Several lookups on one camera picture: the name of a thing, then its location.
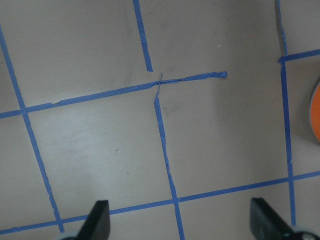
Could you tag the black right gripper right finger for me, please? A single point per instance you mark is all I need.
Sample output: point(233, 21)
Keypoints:
point(266, 224)

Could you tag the orange can with grey lid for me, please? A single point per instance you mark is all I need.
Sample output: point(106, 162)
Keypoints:
point(314, 111)

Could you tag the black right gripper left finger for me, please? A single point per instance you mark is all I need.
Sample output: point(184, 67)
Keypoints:
point(97, 226)

